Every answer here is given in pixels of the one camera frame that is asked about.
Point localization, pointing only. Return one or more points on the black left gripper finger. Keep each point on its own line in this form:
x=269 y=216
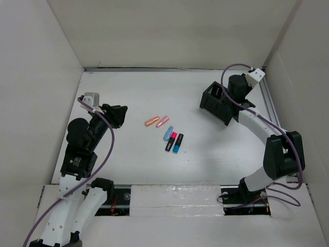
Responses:
x=119 y=114
x=113 y=119

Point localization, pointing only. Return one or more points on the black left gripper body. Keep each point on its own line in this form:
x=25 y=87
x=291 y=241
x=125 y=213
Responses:
x=105 y=107

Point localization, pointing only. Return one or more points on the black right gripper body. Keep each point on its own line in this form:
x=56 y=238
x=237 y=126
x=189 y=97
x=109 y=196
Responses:
x=248 y=88

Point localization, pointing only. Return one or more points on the pink cap black highlighter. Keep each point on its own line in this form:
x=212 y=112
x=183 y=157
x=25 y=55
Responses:
x=171 y=141

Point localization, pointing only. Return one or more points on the blue cap black highlighter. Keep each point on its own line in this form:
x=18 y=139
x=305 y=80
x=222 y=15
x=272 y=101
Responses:
x=178 y=143

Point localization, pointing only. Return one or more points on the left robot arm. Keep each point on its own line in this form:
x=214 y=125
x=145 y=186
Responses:
x=80 y=192

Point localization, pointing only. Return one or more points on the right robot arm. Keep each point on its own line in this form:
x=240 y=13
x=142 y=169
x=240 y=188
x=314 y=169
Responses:
x=283 y=156

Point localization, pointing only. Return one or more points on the black two-compartment organizer box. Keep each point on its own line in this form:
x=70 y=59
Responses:
x=215 y=102

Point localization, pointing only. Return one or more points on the orange translucent cap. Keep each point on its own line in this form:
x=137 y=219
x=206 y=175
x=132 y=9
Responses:
x=151 y=121

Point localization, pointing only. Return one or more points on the pink translucent cap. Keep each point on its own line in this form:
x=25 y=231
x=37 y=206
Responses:
x=164 y=120

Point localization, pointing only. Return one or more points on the blue translucent cap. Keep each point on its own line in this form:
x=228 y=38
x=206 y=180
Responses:
x=168 y=133

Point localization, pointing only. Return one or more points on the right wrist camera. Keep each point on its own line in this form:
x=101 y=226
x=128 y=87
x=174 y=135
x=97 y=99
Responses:
x=254 y=76

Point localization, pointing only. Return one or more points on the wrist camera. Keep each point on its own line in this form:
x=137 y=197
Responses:
x=254 y=76
x=90 y=102

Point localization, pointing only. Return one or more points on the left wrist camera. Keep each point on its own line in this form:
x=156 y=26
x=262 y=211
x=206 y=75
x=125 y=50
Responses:
x=90 y=102

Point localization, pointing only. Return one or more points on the aluminium rail right side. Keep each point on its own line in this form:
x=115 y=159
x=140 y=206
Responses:
x=269 y=104

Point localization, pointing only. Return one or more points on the aluminium rail back edge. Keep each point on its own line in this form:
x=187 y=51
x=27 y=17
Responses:
x=141 y=69

